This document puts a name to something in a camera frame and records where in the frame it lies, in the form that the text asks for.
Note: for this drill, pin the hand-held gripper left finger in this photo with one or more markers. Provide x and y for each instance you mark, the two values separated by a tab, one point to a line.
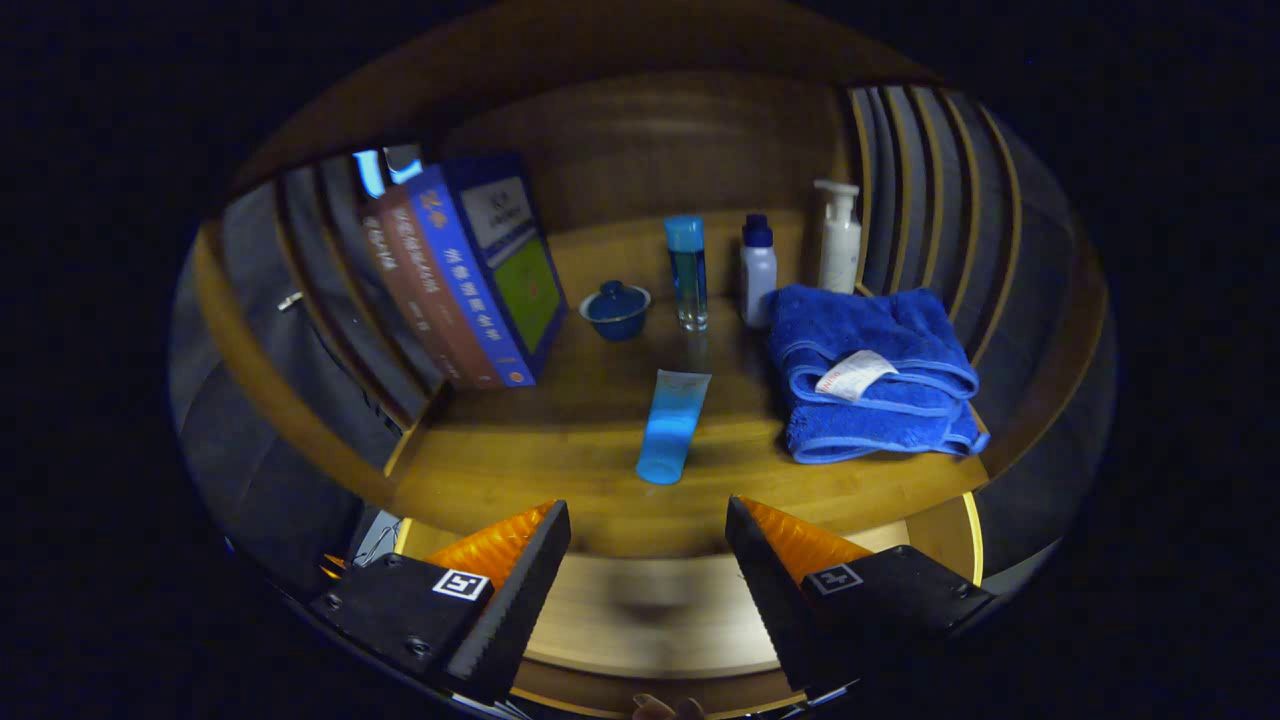
520	600

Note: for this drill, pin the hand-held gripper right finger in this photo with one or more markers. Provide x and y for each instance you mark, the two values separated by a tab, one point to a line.
780	600

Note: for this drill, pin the light blue tube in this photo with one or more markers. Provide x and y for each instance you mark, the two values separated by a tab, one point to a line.
670	430

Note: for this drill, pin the wooden countertop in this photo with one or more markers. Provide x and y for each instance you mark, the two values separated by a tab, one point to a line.
580	440

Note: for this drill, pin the wooden cabinet with shelf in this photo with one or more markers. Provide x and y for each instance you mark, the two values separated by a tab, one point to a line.
650	140

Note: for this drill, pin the folded blue towel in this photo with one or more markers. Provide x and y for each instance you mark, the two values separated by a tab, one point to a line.
850	330

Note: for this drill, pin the blue lidded teacup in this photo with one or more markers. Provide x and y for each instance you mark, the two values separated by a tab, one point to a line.
615	312

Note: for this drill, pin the white bottle with blue cap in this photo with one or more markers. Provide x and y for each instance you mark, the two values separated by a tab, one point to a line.
758	280

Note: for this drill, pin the reddish brown book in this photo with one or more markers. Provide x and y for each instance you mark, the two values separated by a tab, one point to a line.
430	290

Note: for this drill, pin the clear blue bottle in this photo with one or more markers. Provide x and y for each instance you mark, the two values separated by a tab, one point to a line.
688	280

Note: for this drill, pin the thick blue book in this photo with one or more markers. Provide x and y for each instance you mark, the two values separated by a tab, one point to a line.
500	260

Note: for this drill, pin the white pump bottle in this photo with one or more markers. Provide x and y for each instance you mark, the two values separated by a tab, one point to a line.
838	250

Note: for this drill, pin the silver clip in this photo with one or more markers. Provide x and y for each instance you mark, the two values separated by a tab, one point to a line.
290	300

